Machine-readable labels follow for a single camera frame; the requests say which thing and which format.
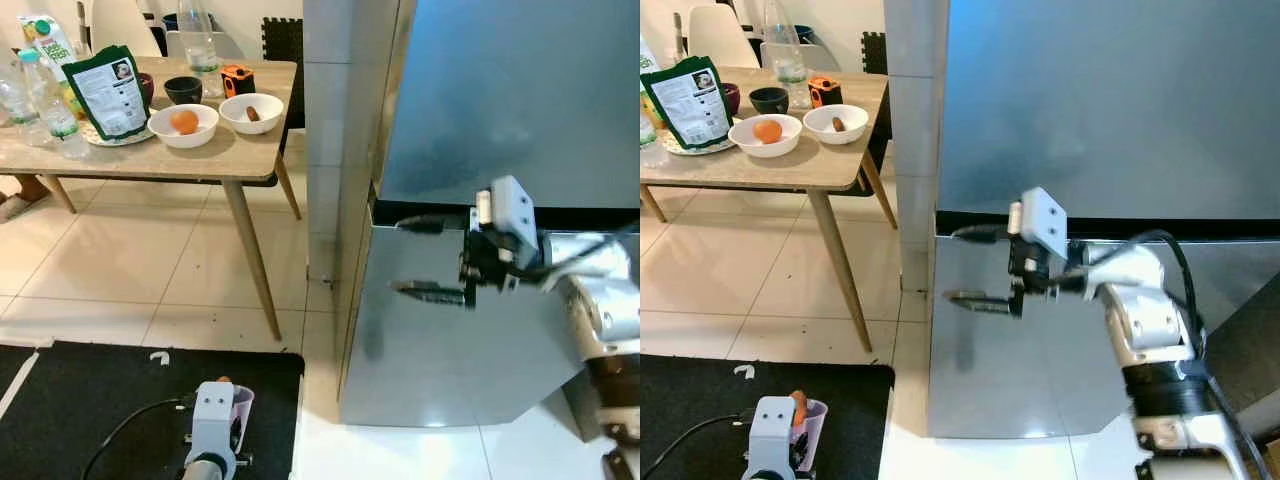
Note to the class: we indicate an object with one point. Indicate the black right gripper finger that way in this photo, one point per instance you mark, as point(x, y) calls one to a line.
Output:
point(430, 224)
point(430, 293)
point(980, 234)
point(985, 303)

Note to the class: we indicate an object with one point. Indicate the pink plastic measuring cup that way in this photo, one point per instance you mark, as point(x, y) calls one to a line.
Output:
point(245, 405)
point(815, 420)

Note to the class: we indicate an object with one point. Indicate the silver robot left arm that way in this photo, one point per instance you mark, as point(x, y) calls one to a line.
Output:
point(205, 470)
point(770, 475)

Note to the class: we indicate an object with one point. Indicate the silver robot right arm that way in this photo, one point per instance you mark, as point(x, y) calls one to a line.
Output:
point(605, 310)
point(1150, 330)

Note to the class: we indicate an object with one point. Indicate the steel fridge freezer door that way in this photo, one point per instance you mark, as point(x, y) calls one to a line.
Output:
point(510, 100)
point(1100, 100)

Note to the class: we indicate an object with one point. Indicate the black floor mat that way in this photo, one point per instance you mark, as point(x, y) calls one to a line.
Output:
point(100, 400)
point(700, 420)

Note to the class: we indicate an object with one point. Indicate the wooden dining table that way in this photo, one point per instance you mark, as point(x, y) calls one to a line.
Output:
point(830, 170)
point(235, 165)

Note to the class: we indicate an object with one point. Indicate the white ceramic bowl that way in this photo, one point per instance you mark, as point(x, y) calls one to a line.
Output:
point(855, 122)
point(160, 128)
point(745, 140)
point(270, 110)

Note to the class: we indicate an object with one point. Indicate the small clear water bottle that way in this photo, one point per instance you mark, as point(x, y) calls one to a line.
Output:
point(57, 120)
point(650, 140)
point(12, 105)

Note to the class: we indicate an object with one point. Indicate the black foam puzzle tile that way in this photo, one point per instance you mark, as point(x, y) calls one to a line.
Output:
point(283, 60)
point(875, 52)

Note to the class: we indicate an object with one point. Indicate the orange black device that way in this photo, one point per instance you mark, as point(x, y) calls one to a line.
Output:
point(238, 82)
point(825, 92)

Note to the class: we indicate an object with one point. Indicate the long white tape stripe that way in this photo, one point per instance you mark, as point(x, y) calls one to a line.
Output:
point(18, 385)

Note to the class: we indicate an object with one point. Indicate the orange fruit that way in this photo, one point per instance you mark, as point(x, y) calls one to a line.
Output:
point(184, 122)
point(767, 131)

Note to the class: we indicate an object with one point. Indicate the woven round plate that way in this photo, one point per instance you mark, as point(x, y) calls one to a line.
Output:
point(700, 150)
point(95, 137)

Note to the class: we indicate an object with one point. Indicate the black bowl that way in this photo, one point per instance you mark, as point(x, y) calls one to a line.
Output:
point(183, 90)
point(768, 100)

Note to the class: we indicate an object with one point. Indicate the green snack bag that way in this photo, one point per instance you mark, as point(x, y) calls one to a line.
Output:
point(110, 95)
point(690, 105)

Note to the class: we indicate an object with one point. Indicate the tall clear water bottle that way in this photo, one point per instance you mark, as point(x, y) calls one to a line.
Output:
point(788, 60)
point(200, 55)

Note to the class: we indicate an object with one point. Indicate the green white juice carton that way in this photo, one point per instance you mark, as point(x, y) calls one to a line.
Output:
point(647, 55)
point(50, 40)

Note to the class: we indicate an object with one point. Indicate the dark blue bucket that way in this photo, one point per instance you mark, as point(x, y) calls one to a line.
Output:
point(805, 33)
point(170, 20)

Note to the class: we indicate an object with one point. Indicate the dark red bowl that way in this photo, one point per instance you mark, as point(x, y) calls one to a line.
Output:
point(731, 97)
point(146, 88)

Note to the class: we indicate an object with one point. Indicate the white plastic chair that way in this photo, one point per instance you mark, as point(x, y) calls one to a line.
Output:
point(720, 35)
point(125, 25)

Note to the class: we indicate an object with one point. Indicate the person's sandalled foot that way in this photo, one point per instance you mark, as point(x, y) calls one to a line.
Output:
point(20, 200)

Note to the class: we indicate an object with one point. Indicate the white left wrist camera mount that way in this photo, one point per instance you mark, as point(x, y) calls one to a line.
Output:
point(772, 435)
point(210, 420)

